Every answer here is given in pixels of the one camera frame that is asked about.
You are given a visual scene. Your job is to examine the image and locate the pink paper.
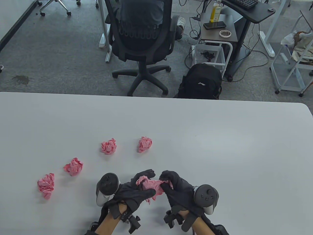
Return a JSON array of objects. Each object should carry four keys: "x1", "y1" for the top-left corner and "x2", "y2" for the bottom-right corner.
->
[
  {"x1": 63, "y1": 157, "x2": 84, "y2": 176},
  {"x1": 136, "y1": 175, "x2": 173, "y2": 205},
  {"x1": 37, "y1": 173, "x2": 55, "y2": 200},
  {"x1": 138, "y1": 137, "x2": 153, "y2": 153},
  {"x1": 101, "y1": 138, "x2": 117, "y2": 155}
]

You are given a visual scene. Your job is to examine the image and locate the black backpack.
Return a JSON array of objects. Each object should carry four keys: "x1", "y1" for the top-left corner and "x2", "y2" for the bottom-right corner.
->
[{"x1": 177, "y1": 63, "x2": 222, "y2": 99}]

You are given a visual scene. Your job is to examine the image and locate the grey white side table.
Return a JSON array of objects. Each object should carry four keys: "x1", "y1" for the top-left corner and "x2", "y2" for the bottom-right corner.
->
[{"x1": 192, "y1": 12, "x2": 239, "y2": 79}]

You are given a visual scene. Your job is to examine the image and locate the black clamp parts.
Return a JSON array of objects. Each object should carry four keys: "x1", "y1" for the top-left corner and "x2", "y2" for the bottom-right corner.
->
[{"x1": 201, "y1": 50, "x2": 215, "y2": 61}]

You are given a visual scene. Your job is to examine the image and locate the black keyboard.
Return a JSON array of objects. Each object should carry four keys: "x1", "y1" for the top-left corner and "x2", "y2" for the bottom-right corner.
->
[{"x1": 230, "y1": 0, "x2": 259, "y2": 10}]

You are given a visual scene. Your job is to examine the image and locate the white wheeled cart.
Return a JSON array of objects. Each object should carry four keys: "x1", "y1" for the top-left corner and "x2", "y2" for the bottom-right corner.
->
[{"x1": 270, "y1": 10, "x2": 313, "y2": 97}]

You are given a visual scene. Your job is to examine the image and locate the black standing desk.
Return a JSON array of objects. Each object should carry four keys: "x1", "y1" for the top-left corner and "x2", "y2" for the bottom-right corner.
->
[{"x1": 221, "y1": 0, "x2": 276, "y2": 82}]

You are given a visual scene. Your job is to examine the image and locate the black smartphone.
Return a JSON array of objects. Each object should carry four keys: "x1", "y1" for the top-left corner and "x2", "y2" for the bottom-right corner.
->
[{"x1": 203, "y1": 21, "x2": 227, "y2": 30}]

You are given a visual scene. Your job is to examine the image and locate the person's right hand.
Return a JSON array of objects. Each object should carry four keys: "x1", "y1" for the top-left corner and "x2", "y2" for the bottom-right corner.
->
[{"x1": 159, "y1": 170, "x2": 204, "y2": 216}]

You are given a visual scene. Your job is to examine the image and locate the silver chair base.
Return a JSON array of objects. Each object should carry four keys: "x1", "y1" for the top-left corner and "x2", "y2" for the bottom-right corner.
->
[{"x1": 37, "y1": 0, "x2": 81, "y2": 16}]

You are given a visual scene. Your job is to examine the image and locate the black floor cable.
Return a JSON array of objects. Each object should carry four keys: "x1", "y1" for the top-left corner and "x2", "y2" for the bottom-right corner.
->
[{"x1": 229, "y1": 23, "x2": 269, "y2": 82}]

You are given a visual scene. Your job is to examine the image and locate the person's right forearm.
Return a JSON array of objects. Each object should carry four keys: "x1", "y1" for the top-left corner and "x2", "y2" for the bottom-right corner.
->
[{"x1": 176, "y1": 211, "x2": 213, "y2": 235}]

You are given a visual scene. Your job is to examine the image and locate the clear bottle yellow liquid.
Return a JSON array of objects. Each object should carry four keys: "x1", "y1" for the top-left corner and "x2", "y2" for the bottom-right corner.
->
[{"x1": 210, "y1": 0, "x2": 222, "y2": 23}]

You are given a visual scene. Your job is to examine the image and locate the person's left forearm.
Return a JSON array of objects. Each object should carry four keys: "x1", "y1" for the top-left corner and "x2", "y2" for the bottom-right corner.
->
[{"x1": 94, "y1": 203, "x2": 127, "y2": 235}]

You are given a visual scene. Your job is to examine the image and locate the white desk leg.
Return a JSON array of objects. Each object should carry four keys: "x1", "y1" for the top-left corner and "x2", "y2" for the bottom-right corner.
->
[
  {"x1": 97, "y1": 0, "x2": 113, "y2": 63},
  {"x1": 259, "y1": 0, "x2": 288, "y2": 58}
]

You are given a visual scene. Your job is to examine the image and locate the black white tracking controller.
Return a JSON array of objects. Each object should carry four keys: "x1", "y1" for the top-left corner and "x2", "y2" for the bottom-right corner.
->
[
  {"x1": 96, "y1": 173, "x2": 121, "y2": 206},
  {"x1": 194, "y1": 184, "x2": 219, "y2": 216}
]

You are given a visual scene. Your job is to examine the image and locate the beige cloth bundle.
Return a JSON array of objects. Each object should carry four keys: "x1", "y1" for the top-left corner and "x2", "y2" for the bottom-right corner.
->
[{"x1": 281, "y1": 31, "x2": 313, "y2": 65}]

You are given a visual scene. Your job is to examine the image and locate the person's left hand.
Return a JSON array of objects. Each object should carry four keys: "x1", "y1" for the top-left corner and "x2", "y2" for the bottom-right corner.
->
[{"x1": 105, "y1": 169, "x2": 157, "y2": 218}]

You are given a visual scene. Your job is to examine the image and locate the black mesh office chair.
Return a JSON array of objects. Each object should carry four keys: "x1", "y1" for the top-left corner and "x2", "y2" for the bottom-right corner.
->
[{"x1": 104, "y1": 0, "x2": 180, "y2": 96}]

